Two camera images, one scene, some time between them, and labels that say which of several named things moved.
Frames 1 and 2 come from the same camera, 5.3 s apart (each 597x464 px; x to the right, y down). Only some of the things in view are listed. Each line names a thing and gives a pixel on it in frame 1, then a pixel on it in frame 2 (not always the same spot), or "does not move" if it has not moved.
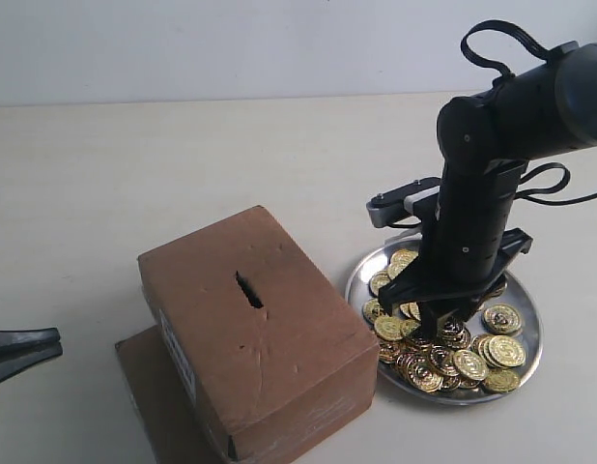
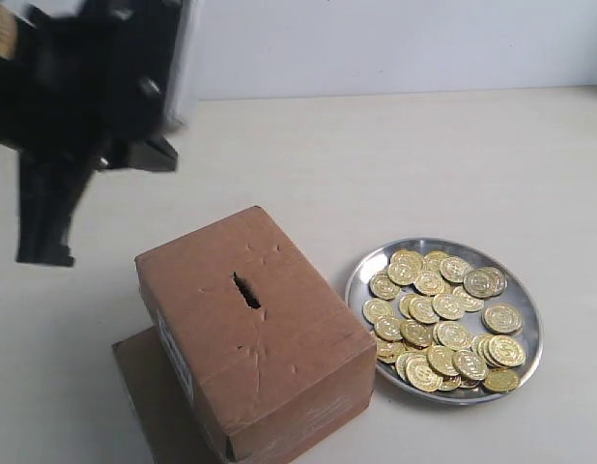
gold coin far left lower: [372, 309] does not move
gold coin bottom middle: [470, 364] does not move
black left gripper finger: [3, 365] -> [93, 85]
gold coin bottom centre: [443, 361] does not move
